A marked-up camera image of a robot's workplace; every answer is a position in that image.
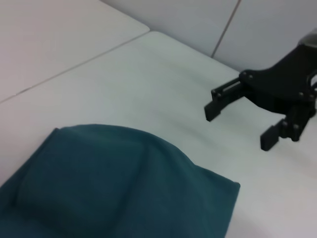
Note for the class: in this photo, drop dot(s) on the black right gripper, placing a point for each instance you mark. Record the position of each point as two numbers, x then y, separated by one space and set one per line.
284 84

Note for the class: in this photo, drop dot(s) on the teal blue t-shirt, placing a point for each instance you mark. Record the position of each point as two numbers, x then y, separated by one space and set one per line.
99 186

